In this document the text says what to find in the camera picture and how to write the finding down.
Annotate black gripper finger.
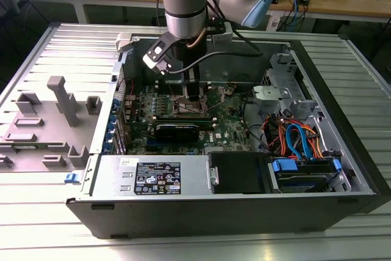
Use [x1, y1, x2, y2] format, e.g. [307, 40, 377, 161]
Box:
[183, 70, 201, 103]

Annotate silver CPU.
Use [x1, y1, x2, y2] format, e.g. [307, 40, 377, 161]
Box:
[182, 99, 204, 109]

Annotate CPU socket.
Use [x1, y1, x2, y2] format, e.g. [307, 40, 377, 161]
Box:
[172, 93, 212, 117]

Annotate green Dell motherboard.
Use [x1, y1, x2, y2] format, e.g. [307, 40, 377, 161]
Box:
[122, 80, 256, 156]

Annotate black graphics card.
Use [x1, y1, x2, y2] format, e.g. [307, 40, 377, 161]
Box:
[154, 122, 201, 144]

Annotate grey corner fixture block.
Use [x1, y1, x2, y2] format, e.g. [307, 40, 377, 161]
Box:
[115, 32, 137, 53]

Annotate silver power supply unit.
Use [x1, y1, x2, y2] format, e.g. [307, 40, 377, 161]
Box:
[90, 154, 214, 197]

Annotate black plastic bay shroud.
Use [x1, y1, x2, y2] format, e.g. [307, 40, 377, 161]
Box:
[207, 152, 276, 195]

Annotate silver metal drive cage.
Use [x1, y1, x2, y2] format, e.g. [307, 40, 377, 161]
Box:
[253, 52, 326, 121]

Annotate hard disk in blue carrier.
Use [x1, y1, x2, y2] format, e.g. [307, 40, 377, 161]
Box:
[268, 156, 343, 194]

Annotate black open PC case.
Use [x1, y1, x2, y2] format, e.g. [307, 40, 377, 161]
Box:
[65, 33, 382, 240]

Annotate grey plastic parts rack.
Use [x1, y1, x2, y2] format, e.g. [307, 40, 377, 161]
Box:
[0, 76, 103, 174]

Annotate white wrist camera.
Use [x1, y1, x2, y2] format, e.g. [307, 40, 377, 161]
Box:
[142, 37, 172, 76]

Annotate black camera cable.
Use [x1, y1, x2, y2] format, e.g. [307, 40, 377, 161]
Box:
[166, 27, 265, 75]

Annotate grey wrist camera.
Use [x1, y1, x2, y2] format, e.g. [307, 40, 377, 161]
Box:
[211, 21, 235, 45]

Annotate black looped wire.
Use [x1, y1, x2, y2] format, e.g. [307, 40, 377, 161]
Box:
[228, 72, 255, 86]

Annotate thin red wire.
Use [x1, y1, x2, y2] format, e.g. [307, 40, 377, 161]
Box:
[125, 78, 137, 97]

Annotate blue data wire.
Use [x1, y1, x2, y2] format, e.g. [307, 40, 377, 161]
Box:
[285, 122, 320, 161]

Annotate orange data wire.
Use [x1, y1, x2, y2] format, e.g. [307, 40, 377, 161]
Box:
[301, 122, 325, 158]

